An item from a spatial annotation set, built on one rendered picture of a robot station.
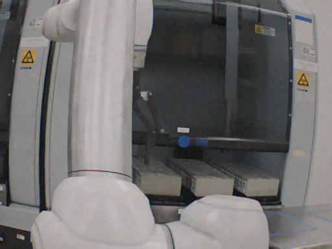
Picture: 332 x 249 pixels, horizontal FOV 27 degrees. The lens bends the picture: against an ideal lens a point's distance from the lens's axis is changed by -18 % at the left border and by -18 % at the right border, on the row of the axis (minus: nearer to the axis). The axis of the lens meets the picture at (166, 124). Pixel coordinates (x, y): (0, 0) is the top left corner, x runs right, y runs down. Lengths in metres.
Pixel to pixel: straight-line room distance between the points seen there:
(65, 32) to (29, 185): 0.61
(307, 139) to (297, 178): 0.13
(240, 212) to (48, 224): 0.29
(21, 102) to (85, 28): 1.02
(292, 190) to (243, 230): 1.23
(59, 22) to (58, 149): 0.54
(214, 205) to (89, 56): 0.29
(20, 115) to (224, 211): 1.17
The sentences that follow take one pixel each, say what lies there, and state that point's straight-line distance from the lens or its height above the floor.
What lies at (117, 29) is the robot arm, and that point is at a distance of 1.20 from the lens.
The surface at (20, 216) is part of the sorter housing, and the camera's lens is 2.15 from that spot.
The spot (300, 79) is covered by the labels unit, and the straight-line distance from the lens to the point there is 2.32.
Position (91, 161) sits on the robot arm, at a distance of 1.13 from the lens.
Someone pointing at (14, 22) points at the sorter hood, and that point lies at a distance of 2.20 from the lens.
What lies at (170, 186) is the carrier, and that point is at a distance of 2.23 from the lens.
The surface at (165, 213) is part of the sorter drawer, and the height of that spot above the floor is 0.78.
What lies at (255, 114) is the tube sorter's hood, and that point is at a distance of 2.27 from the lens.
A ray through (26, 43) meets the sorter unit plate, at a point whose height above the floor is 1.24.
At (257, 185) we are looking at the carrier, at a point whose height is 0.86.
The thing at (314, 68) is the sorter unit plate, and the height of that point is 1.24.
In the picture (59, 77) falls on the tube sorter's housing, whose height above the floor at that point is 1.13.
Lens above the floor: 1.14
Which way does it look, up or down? 3 degrees down
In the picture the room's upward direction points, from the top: 5 degrees clockwise
